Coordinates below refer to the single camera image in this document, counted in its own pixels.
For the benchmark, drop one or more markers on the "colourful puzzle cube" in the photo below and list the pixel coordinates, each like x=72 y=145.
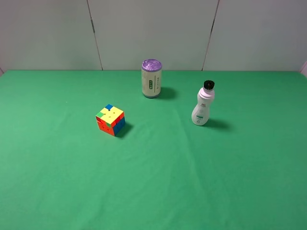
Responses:
x=110 y=119

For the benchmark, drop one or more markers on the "white bottle with black brush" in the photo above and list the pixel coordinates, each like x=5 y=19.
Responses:
x=201 y=112

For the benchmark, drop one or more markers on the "purple garbage bag roll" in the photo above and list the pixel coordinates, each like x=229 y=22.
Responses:
x=151 y=78

